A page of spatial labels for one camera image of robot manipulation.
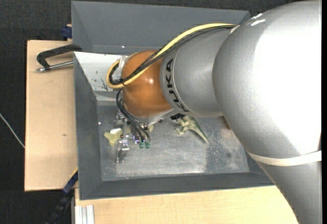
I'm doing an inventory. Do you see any grey metal bin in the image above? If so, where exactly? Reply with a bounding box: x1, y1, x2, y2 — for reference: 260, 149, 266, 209
71, 0, 275, 201

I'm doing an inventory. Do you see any green toy dinosaur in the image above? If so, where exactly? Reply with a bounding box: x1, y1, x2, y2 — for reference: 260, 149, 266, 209
174, 115, 211, 144

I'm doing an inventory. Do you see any pale yellow toy animal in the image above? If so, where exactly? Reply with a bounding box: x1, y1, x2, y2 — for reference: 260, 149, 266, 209
103, 127, 124, 147

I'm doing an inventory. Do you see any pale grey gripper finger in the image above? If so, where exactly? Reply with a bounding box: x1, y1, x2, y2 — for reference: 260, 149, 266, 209
121, 139, 131, 163
116, 140, 123, 164

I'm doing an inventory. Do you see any pale flat board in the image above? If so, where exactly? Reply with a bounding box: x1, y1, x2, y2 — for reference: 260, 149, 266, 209
24, 39, 79, 192

